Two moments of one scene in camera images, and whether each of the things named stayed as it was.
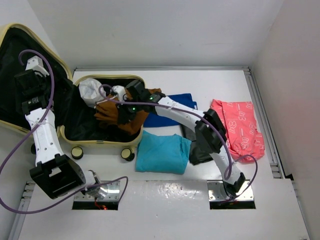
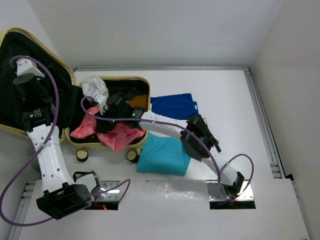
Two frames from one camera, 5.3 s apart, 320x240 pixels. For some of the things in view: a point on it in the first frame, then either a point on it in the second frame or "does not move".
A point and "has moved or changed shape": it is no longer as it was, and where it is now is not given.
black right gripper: [124, 116] to [103, 126]
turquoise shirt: [162, 154] does not move
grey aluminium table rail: [206, 68] does not move
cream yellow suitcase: [100, 109] has moved or changed shape
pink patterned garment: [246, 144] to [117, 138]
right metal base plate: [217, 192] does not move
